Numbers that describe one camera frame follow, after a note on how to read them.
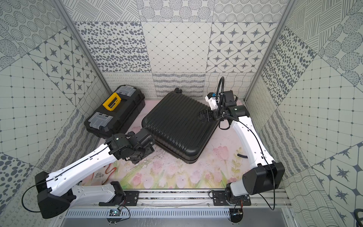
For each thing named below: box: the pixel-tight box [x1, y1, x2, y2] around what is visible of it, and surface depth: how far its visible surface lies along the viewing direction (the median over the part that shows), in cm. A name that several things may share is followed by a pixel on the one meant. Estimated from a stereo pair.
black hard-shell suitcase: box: [141, 87, 220, 165], surface depth 81 cm
